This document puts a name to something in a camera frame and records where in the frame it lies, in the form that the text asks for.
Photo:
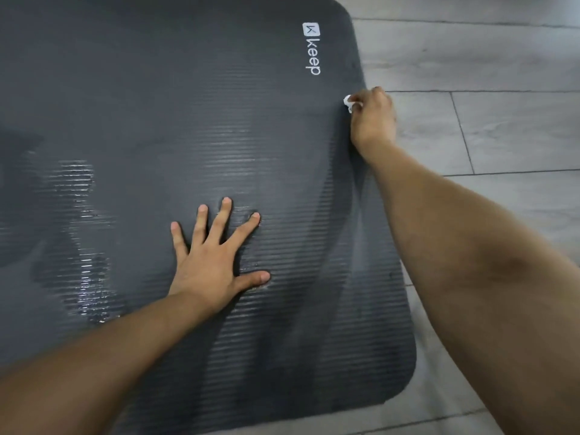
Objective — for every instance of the dark grey yoga mat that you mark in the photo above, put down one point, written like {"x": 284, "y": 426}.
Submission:
{"x": 181, "y": 108}

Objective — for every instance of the person's right hand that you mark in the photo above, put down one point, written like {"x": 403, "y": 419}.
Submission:
{"x": 374, "y": 122}

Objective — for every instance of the person's left forearm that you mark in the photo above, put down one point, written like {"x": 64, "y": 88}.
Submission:
{"x": 90, "y": 371}

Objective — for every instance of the person's right forearm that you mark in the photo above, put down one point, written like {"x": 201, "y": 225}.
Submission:
{"x": 476, "y": 267}

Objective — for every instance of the person's left hand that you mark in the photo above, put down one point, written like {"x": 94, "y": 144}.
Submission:
{"x": 208, "y": 271}

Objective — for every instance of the white tissue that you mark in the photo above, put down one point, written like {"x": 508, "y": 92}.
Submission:
{"x": 347, "y": 103}

